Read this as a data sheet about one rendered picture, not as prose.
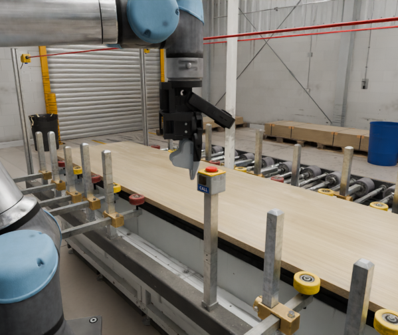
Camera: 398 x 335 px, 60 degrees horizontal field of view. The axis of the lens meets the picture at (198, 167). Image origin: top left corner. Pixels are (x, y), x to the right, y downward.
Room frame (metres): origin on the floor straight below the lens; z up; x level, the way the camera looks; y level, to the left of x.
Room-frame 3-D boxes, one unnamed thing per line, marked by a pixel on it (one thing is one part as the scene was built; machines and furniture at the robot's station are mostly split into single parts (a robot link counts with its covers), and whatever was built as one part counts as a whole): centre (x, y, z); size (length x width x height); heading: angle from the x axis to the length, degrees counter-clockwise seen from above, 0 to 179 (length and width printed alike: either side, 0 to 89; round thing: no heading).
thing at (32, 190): (2.12, 0.97, 0.81); 0.43 x 0.03 x 0.04; 132
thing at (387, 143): (5.84, -3.23, 0.36); 0.59 x 0.57 x 0.73; 133
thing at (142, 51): (3.35, 0.50, 1.25); 0.15 x 0.08 x 1.10; 42
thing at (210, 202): (1.09, -0.04, 0.93); 0.05 x 0.04 x 0.45; 42
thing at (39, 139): (2.38, 1.12, 0.89); 0.03 x 0.03 x 0.48; 42
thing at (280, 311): (0.88, -0.23, 0.84); 0.13 x 0.06 x 0.05; 42
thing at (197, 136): (0.71, 0.01, 1.40); 0.05 x 0.02 x 0.09; 14
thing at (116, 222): (1.62, 0.44, 0.82); 0.13 x 0.06 x 0.05; 42
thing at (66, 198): (1.94, 0.81, 0.80); 0.43 x 0.03 x 0.04; 132
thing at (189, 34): (0.72, 0.03, 1.62); 0.09 x 0.08 x 0.11; 111
